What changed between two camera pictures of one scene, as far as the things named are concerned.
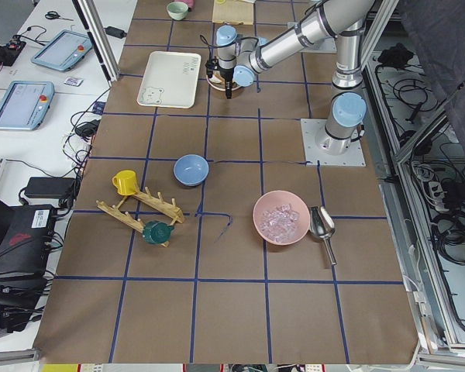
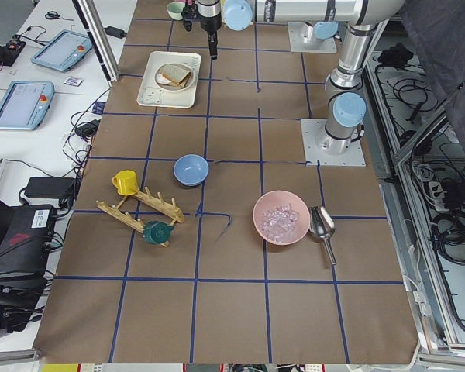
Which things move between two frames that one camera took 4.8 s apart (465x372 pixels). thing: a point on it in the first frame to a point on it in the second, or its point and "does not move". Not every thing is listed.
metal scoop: [322, 225] does not move
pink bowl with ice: [281, 218] does not move
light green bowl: [177, 10] does not move
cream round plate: [221, 86] to [173, 87]
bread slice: [217, 79] to [177, 74]
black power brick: [49, 187] does not move
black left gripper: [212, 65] to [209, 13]
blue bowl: [191, 170] does not move
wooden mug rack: [163, 207] does not move
